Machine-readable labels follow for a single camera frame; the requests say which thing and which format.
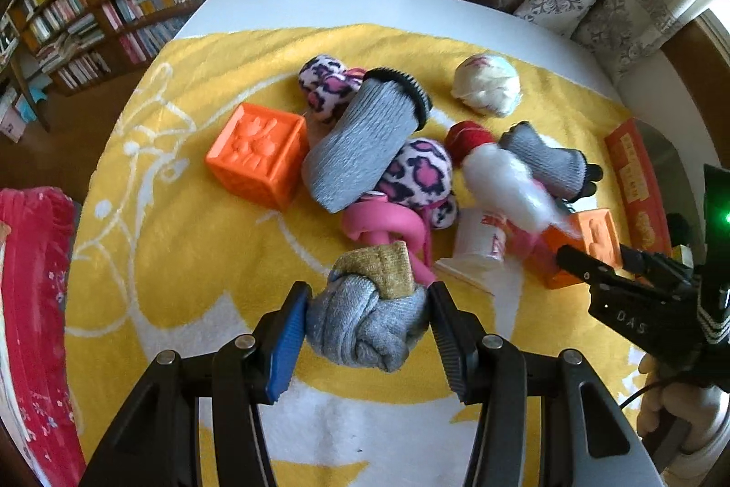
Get small orange embossed cube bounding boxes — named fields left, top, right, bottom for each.
left=536, top=209, right=622, bottom=290

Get yellow white patterned towel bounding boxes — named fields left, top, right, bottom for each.
left=65, top=25, right=645, bottom=487

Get grey glove black fingertips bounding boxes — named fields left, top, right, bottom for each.
left=499, top=120, right=604, bottom=203

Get white paper cup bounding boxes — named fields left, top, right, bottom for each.
left=436, top=206, right=514, bottom=294

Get cream rolled sock ball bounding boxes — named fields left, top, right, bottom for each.
left=452, top=54, right=522, bottom=118

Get black cable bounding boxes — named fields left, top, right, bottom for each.
left=619, top=376, right=665, bottom=411

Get red pompom ball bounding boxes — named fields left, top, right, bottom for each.
left=445, top=120, right=497, bottom=162

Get large orange embossed cube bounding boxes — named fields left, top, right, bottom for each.
left=205, top=102, right=312, bottom=213

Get leopard print plush mitten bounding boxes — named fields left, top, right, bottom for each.
left=298, top=55, right=346, bottom=94
left=373, top=138, right=460, bottom=230
left=308, top=68, right=367, bottom=124

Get grey sock ball mustard cuff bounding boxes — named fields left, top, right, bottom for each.
left=305, top=244, right=428, bottom=374

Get orange cardboard box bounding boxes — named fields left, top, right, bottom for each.
left=603, top=118, right=674, bottom=260

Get white plastic bag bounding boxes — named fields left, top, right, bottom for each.
left=461, top=145, right=571, bottom=231

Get person's right hand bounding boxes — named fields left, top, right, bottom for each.
left=636, top=353, right=722, bottom=456

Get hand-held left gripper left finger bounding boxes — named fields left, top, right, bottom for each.
left=80, top=282, right=314, bottom=487

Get grey ribbed sock black cuff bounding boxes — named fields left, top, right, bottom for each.
left=301, top=68, right=434, bottom=213

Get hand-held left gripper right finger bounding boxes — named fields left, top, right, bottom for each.
left=428, top=282, right=657, bottom=487

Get red floral cloth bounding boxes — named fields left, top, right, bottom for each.
left=0, top=187, right=86, bottom=487

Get pink plastic ring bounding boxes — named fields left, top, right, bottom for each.
left=341, top=193, right=437, bottom=288

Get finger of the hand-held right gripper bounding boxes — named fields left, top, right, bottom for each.
left=620, top=245, right=697, bottom=297
left=556, top=244, right=625, bottom=289

